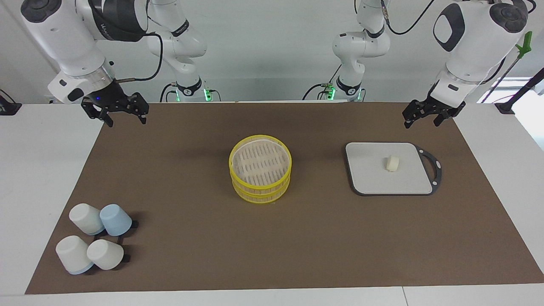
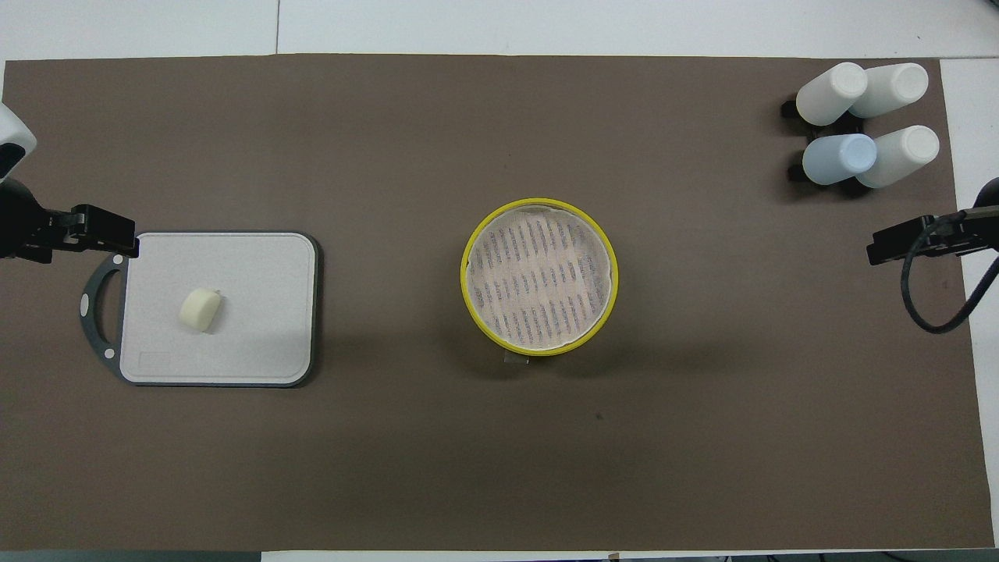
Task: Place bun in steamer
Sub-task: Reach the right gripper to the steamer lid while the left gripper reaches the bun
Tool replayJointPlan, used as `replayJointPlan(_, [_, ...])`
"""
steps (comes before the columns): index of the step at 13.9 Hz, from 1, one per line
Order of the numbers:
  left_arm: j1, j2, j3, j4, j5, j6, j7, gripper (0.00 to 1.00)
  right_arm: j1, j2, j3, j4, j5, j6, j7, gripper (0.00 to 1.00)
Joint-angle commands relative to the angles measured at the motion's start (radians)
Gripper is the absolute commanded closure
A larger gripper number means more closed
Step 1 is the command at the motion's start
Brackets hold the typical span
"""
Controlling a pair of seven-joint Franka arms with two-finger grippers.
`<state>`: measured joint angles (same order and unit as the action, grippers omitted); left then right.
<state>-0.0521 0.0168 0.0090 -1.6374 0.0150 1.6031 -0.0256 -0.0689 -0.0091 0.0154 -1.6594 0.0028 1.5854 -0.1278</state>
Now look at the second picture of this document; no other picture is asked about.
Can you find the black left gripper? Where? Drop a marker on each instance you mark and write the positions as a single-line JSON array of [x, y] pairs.
[[23, 226]]

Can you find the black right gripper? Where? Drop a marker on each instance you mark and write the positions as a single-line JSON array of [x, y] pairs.
[[975, 230]]

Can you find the cream white bun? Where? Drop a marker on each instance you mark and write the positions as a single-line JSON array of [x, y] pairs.
[[200, 310]]

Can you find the yellow rimmed steamer basket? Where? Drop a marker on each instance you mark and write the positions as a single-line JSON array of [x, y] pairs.
[[538, 277]]

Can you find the white plastic cup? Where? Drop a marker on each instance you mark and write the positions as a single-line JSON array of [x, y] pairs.
[[897, 86], [831, 94], [905, 152]]

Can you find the light blue plastic cup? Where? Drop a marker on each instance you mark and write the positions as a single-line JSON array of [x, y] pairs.
[[839, 158]]

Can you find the grey cutting board, dark rim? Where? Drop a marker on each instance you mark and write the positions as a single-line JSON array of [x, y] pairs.
[[234, 312]]

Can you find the black cup rack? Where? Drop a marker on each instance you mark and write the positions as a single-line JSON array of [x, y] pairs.
[[790, 109]]

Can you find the brown table mat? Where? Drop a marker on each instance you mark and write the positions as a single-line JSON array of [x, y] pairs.
[[702, 351]]

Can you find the small grey tape piece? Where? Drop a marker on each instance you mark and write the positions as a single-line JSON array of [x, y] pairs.
[[517, 360]]

